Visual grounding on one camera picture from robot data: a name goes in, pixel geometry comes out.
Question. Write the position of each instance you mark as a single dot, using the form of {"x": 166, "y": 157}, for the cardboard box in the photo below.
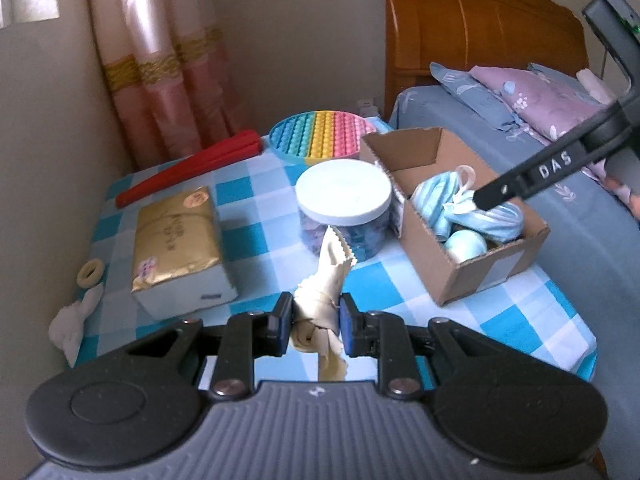
{"x": 450, "y": 275}

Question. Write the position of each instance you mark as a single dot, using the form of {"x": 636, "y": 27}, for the pink curtain with gold band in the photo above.
{"x": 160, "y": 60}

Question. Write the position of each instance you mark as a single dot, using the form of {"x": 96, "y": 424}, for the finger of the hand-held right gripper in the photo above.
{"x": 495, "y": 194}

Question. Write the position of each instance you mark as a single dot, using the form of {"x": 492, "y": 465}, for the pink floral pillow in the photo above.
{"x": 545, "y": 102}

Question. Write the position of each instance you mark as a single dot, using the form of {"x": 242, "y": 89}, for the wooden bed headboard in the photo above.
{"x": 460, "y": 15}

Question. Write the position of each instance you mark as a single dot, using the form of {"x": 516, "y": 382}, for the red folded fan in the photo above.
{"x": 190, "y": 167}

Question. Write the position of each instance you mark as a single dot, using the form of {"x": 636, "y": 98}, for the cream yellow cloth roll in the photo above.
{"x": 325, "y": 280}

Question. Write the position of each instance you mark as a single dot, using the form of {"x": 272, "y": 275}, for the white cloth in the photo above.
{"x": 70, "y": 325}

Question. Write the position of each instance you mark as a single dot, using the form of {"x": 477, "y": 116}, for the white wall socket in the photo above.
{"x": 368, "y": 106}

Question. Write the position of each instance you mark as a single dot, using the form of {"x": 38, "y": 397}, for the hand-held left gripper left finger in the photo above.
{"x": 279, "y": 322}

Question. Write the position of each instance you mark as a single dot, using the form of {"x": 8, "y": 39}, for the white folded towel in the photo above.
{"x": 592, "y": 85}

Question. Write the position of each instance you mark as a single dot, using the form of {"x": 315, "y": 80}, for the blue striped cloth roll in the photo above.
{"x": 492, "y": 220}
{"x": 432, "y": 197}

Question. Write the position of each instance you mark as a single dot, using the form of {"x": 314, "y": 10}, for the blue checkered tablecloth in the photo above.
{"x": 265, "y": 240}

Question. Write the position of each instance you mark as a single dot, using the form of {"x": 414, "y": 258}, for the clear jar with white lid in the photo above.
{"x": 342, "y": 190}

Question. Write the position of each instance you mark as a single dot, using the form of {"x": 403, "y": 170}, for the gold wrapped tissue pack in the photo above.
{"x": 175, "y": 240}

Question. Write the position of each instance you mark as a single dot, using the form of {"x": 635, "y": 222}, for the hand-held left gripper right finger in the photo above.
{"x": 352, "y": 327}

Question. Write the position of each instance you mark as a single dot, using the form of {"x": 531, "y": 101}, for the rainbow bubble pop toy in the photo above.
{"x": 320, "y": 132}

